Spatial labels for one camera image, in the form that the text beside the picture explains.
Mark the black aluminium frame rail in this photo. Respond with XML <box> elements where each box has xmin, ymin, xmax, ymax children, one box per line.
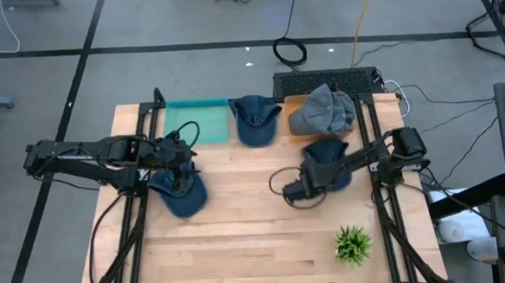
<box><xmin>353</xmin><ymin>87</ymin><xmax>450</xmax><ymax>283</ymax></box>
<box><xmin>76</xmin><ymin>87</ymin><xmax>177</xmax><ymax>283</ymax></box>

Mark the white bowl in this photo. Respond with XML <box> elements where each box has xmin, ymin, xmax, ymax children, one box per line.
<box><xmin>464</xmin><ymin>235</ymin><xmax>501</xmax><ymax>264</ymax></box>
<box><xmin>436</xmin><ymin>219</ymin><xmax>466</xmax><ymax>244</ymax></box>

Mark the blue denim baseball cap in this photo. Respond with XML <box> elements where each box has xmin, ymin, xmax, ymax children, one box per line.
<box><xmin>146</xmin><ymin>160</ymin><xmax>210</xmax><ymax>222</ymax></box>
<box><xmin>303</xmin><ymin>137</ymin><xmax>355</xmax><ymax>195</ymax></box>
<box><xmin>227</xmin><ymin>93</ymin><xmax>285</xmax><ymax>150</ymax></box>

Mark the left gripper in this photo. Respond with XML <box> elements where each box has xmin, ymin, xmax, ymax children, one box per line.
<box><xmin>150</xmin><ymin>133</ymin><xmax>200</xmax><ymax>196</ymax></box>

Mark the green plant in white pot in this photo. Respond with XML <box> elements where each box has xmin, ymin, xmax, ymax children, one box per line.
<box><xmin>332</xmin><ymin>222</ymin><xmax>376</xmax><ymax>272</ymax></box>

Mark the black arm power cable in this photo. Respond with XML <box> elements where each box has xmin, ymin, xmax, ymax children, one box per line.
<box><xmin>84</xmin><ymin>189</ymin><xmax>133</xmax><ymax>283</ymax></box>

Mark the orange translucent plastic bin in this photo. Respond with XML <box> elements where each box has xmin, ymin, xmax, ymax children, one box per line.
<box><xmin>283</xmin><ymin>90</ymin><xmax>360</xmax><ymax>144</ymax></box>

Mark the thin black floor cable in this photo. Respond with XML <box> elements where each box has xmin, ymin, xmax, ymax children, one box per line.
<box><xmin>394</xmin><ymin>79</ymin><xmax>497</xmax><ymax>109</ymax></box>

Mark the yellow cable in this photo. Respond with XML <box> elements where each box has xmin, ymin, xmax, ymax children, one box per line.
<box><xmin>347</xmin><ymin>0</ymin><xmax>382</xmax><ymax>68</ymax></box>

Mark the white cable loop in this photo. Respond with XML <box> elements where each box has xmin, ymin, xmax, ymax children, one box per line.
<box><xmin>382</xmin><ymin>78</ymin><xmax>413</xmax><ymax>119</ymax></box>

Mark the grey cart base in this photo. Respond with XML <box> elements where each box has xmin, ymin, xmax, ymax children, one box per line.
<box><xmin>0</xmin><ymin>0</ymin><xmax>61</xmax><ymax>10</ymax></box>

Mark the teal translucent plastic bin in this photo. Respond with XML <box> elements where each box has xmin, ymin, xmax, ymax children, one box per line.
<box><xmin>160</xmin><ymin>96</ymin><xmax>232</xmax><ymax>148</ymax></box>

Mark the black beam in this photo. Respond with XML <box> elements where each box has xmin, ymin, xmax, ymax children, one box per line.
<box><xmin>425</xmin><ymin>172</ymin><xmax>505</xmax><ymax>221</ymax></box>

